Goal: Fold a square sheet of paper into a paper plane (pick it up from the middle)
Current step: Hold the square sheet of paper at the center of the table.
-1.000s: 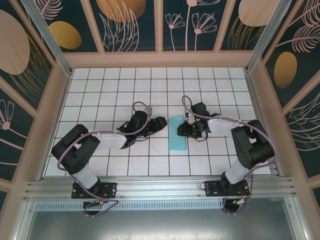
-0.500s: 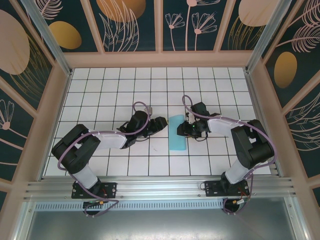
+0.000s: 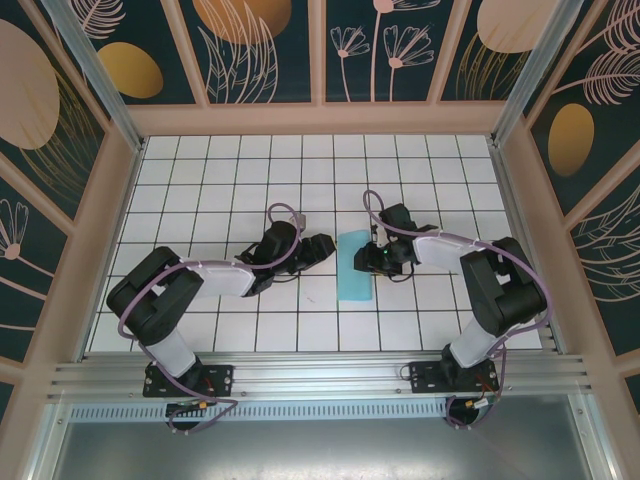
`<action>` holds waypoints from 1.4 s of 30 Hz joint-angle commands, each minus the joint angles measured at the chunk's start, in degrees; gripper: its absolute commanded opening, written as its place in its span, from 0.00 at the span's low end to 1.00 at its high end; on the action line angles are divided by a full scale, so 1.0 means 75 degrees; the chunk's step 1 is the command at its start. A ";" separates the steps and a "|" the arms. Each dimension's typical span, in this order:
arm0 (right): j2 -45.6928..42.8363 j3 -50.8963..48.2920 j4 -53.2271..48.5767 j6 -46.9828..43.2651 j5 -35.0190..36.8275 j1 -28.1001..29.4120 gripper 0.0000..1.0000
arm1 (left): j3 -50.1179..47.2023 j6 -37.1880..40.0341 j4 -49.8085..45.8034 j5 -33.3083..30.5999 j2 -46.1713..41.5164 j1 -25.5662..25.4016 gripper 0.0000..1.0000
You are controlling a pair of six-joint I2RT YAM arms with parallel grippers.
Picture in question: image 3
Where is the light blue paper sheet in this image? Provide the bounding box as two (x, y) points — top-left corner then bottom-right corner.
(337, 229), (374, 302)

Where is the grey metal sheet panel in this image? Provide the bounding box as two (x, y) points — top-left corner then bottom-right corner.
(29, 418), (619, 480)

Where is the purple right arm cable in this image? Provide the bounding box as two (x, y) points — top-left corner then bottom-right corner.
(363, 188), (551, 431)

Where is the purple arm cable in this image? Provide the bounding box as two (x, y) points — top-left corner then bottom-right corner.
(116, 201), (307, 436)
(363, 188), (551, 431)

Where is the long aluminium mounting rail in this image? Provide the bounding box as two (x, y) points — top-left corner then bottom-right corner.
(47, 351), (599, 401)

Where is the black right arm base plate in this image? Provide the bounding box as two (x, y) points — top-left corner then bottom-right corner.
(407, 360), (500, 397)

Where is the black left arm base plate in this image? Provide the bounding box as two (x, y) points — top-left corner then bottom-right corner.
(143, 363), (236, 399)

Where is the slotted grey cable duct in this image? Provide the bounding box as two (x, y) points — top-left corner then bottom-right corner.
(69, 403), (451, 422)

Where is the aluminium table side rail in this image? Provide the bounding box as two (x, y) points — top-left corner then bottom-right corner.
(74, 139), (147, 362)
(489, 142), (567, 355)

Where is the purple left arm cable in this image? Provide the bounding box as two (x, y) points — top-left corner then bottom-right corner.
(116, 201), (307, 436)

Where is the aluminium frame post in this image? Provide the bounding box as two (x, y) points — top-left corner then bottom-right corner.
(489, 0), (610, 147)
(39, 0), (147, 154)

